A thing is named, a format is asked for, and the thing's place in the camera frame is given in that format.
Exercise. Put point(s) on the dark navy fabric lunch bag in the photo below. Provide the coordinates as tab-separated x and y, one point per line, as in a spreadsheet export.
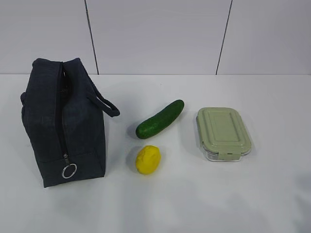
63	116

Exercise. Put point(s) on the green cucumber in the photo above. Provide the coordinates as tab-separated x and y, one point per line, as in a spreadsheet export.
160	121

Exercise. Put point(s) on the glass container with green lid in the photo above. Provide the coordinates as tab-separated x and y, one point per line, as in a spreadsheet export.
223	135

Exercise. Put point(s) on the yellow lemon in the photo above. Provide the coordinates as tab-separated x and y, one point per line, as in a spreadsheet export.
148	160

